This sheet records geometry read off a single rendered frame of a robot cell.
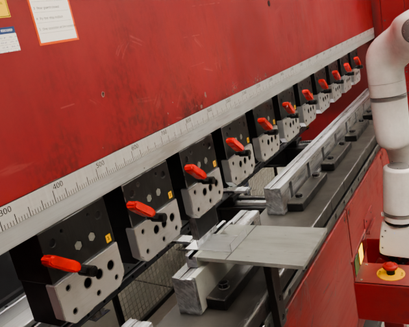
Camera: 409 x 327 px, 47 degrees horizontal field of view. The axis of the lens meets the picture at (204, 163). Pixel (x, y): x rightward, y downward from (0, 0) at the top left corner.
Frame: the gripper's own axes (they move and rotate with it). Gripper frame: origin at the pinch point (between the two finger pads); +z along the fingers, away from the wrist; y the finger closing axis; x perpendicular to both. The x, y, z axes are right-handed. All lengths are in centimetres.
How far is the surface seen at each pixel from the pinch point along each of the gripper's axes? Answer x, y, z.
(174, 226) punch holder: -54, -38, -35
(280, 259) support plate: -43, -19, -24
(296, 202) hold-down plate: 10.4, -32.8, -13.8
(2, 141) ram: -86, -42, -64
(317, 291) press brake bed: -5.4, -22.7, 8.6
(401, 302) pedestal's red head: -15.1, 2.2, 0.8
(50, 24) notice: -72, -43, -78
